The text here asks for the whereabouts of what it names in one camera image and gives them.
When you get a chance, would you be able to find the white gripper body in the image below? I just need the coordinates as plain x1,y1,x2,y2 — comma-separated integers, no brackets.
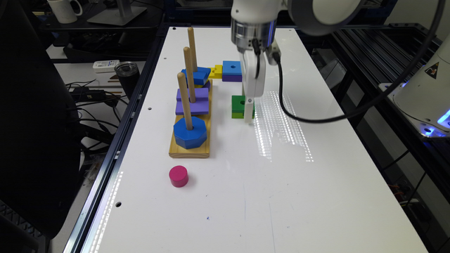
240,41,281,98

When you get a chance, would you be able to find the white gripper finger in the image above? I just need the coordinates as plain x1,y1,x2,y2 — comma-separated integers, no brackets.
244,97,254,123

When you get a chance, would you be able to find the dark green square block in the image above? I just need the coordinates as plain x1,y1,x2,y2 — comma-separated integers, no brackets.
231,96,245,113

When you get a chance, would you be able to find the light green block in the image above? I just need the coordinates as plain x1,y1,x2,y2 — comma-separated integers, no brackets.
231,112,244,119

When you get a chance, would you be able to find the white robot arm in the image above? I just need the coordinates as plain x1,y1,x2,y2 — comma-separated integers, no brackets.
231,0,364,123

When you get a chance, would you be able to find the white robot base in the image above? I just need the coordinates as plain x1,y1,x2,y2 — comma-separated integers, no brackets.
388,39,449,138

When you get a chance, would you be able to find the dark purple square block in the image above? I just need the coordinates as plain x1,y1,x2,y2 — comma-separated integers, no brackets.
222,74,243,82

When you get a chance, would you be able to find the light blue square block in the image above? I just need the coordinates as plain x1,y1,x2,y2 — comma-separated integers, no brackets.
222,60,242,76

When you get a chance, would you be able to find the yellow block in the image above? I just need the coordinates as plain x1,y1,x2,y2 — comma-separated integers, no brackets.
209,65,223,79

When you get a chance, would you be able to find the purple square block on peg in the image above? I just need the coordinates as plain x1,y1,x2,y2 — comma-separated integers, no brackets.
175,88,209,115

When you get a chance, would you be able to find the blue block on rear peg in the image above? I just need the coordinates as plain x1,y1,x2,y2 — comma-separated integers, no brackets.
193,67,211,86

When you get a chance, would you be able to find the blue octagon block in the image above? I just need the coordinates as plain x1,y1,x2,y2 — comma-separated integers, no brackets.
174,117,207,149

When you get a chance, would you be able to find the pink cylinder block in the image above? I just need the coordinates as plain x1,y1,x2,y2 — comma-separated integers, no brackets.
169,165,189,188

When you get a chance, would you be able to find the wooden peg base board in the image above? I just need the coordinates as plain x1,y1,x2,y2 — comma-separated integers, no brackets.
169,89,212,158

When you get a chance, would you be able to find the middle wooden peg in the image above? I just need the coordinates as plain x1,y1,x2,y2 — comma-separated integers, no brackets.
184,46,196,103

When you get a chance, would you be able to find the wooden peg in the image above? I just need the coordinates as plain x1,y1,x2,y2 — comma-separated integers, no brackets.
188,27,198,72
184,46,196,103
177,72,193,131

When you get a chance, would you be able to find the front wooden peg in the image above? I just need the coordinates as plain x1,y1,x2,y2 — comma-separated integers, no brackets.
177,72,193,131

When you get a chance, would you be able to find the rear wooden peg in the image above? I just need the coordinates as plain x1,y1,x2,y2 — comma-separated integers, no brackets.
188,27,198,72

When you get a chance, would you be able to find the black tumbler cup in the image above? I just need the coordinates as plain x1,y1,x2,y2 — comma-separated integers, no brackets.
115,61,140,98

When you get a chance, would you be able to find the white remote control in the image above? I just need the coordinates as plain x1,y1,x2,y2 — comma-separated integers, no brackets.
92,60,120,73

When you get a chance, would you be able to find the monitor stand base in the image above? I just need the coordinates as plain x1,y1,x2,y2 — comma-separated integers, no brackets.
87,0,147,26

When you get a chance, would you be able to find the white mug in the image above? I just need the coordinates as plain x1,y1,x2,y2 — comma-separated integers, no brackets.
47,0,83,24

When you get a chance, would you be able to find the black office chair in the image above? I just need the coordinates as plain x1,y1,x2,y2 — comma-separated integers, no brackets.
1,0,81,239

